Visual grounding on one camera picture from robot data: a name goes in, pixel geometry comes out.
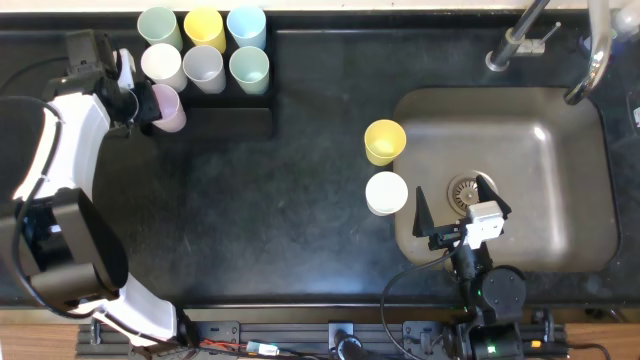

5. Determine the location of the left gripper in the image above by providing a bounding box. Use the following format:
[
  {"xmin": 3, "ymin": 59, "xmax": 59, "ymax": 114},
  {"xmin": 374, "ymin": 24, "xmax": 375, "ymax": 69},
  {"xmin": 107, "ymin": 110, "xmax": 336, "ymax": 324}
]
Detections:
[{"xmin": 95, "ymin": 75, "xmax": 164, "ymax": 126}]

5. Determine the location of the pink cup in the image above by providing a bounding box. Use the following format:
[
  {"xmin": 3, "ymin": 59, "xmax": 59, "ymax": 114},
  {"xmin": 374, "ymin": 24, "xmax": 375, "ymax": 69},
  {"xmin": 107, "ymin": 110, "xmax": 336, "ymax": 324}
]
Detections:
[{"xmin": 151, "ymin": 83, "xmax": 188, "ymax": 134}]

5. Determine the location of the steel sink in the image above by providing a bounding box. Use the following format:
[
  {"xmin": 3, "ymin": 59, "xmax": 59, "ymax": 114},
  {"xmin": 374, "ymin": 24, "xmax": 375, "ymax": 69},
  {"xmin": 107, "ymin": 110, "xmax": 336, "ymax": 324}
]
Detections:
[{"xmin": 392, "ymin": 86, "xmax": 622, "ymax": 274}]

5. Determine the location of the steel tap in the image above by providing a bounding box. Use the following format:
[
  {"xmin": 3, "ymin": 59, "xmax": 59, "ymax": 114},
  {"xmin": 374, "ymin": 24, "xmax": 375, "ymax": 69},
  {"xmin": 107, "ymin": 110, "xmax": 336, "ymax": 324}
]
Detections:
[{"xmin": 484, "ymin": 0, "xmax": 617, "ymax": 107}]

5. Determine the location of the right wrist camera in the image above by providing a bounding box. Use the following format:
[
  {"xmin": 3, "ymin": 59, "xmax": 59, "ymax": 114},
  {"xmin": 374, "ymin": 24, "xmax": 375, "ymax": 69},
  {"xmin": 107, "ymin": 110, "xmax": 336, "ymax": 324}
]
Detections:
[{"xmin": 461, "ymin": 200, "xmax": 507, "ymax": 250}]

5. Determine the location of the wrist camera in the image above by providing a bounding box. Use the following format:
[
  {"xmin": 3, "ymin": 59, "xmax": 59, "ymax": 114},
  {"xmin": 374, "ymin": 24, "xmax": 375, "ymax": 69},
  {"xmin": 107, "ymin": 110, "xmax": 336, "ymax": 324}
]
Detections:
[
  {"xmin": 113, "ymin": 47, "xmax": 138, "ymax": 92},
  {"xmin": 461, "ymin": 200, "xmax": 507, "ymax": 250}
]

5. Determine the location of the black cable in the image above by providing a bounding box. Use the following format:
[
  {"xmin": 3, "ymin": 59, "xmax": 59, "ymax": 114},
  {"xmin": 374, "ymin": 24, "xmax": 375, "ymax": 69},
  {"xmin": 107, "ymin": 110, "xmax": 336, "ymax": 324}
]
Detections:
[
  {"xmin": 379, "ymin": 225, "xmax": 471, "ymax": 360},
  {"xmin": 0, "ymin": 94, "xmax": 96, "ymax": 321}
]

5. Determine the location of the yellow cup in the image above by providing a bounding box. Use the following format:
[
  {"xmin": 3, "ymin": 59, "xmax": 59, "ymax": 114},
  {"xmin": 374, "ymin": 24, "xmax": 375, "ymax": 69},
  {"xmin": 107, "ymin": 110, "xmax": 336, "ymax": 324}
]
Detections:
[
  {"xmin": 182, "ymin": 7, "xmax": 227, "ymax": 54},
  {"xmin": 363, "ymin": 118, "xmax": 408, "ymax": 168}
]

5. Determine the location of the black tray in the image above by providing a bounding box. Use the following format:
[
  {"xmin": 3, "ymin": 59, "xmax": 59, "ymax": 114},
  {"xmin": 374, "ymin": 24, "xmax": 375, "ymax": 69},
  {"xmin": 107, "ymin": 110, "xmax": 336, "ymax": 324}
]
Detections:
[{"xmin": 135, "ymin": 9, "xmax": 275, "ymax": 142}]

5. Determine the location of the mounting rail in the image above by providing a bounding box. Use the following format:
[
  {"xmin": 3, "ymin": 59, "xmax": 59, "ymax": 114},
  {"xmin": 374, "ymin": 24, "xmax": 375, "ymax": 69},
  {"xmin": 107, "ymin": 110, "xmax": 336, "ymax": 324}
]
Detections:
[{"xmin": 74, "ymin": 307, "xmax": 614, "ymax": 360}]

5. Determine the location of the blue cup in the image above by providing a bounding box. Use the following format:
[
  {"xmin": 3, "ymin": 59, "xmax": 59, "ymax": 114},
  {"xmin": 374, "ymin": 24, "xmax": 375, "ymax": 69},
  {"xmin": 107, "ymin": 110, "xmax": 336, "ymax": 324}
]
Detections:
[{"xmin": 225, "ymin": 5, "xmax": 268, "ymax": 51}]

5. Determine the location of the green cup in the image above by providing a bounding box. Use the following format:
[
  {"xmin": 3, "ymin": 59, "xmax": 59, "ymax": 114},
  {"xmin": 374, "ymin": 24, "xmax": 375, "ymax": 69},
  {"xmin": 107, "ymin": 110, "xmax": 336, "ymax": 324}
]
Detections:
[
  {"xmin": 228, "ymin": 45, "xmax": 271, "ymax": 96},
  {"xmin": 136, "ymin": 6, "xmax": 184, "ymax": 52}
]

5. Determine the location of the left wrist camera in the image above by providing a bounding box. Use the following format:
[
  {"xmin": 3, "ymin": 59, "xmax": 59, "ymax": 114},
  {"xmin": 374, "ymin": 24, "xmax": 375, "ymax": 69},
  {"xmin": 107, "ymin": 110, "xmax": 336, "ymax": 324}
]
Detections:
[{"xmin": 113, "ymin": 47, "xmax": 138, "ymax": 92}]

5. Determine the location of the grey cup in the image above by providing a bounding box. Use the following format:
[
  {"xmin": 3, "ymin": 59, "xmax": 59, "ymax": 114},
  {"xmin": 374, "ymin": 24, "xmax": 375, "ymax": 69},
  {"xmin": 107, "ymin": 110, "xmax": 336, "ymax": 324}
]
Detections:
[{"xmin": 182, "ymin": 44, "xmax": 227, "ymax": 95}]

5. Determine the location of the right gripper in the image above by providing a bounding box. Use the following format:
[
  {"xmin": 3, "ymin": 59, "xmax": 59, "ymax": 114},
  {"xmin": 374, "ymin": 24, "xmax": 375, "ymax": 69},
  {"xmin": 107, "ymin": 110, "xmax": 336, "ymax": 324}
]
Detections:
[{"xmin": 412, "ymin": 174, "xmax": 513, "ymax": 252}]

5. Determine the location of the white cup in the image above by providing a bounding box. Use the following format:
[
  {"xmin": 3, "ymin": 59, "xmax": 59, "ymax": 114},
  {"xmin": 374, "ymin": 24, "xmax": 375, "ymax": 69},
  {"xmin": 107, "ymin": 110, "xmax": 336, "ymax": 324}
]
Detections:
[
  {"xmin": 140, "ymin": 42, "xmax": 189, "ymax": 93},
  {"xmin": 364, "ymin": 171, "xmax": 410, "ymax": 218}
]

